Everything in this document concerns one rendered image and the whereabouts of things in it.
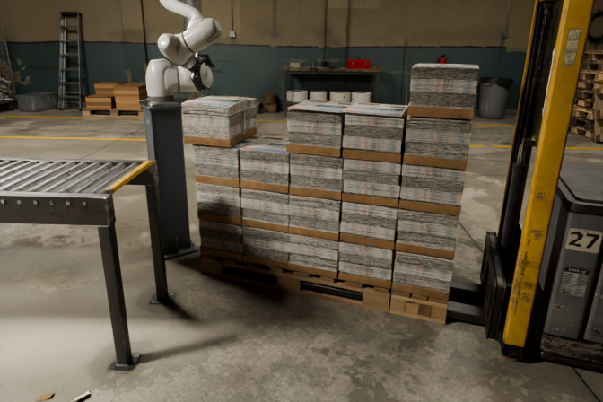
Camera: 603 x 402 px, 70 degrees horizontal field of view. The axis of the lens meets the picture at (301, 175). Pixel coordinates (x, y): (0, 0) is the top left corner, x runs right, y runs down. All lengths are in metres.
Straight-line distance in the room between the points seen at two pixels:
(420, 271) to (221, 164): 1.21
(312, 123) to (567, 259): 1.27
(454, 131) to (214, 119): 1.22
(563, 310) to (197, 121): 1.97
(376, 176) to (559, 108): 0.83
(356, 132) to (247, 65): 7.00
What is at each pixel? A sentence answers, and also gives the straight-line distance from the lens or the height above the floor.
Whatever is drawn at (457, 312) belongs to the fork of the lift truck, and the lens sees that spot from 2.44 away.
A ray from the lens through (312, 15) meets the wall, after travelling 8.90.
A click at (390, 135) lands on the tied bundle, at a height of 0.97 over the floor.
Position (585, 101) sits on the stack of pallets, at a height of 0.52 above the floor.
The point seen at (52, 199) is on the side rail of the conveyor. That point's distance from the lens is 1.94.
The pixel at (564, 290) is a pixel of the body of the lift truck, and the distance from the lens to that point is 2.20.
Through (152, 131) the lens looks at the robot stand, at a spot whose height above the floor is 0.85.
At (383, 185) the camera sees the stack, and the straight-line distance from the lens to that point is 2.16.
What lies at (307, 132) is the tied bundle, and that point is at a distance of 2.19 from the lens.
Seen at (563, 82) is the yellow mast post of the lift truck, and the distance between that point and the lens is 1.89.
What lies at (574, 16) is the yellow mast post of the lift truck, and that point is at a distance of 1.88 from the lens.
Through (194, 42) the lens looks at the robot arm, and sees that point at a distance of 2.08.
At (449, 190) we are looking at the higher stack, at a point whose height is 0.72.
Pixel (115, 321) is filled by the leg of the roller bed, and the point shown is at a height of 0.23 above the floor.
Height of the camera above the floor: 1.39
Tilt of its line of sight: 17 degrees down
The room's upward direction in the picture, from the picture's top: 1 degrees clockwise
